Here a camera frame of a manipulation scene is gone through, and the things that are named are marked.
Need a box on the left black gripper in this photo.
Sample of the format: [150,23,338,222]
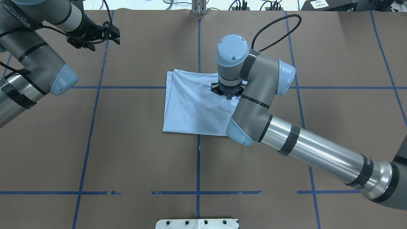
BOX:
[67,24,110,51]

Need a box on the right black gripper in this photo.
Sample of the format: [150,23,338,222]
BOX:
[211,82,245,100]

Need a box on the light blue t-shirt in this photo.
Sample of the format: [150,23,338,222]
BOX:
[162,69,240,136]

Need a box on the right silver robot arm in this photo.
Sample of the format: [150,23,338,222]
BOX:
[211,34,407,210]

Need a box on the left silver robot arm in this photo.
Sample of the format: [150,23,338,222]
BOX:
[0,0,120,127]

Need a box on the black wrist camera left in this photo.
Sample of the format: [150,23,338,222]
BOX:
[101,21,121,45]

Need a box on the aluminium frame post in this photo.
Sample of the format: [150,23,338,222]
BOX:
[191,0,208,15]

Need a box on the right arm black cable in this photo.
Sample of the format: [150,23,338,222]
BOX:
[251,14,302,52]

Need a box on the white metal mount base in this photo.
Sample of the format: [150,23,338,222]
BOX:
[155,219,239,229]

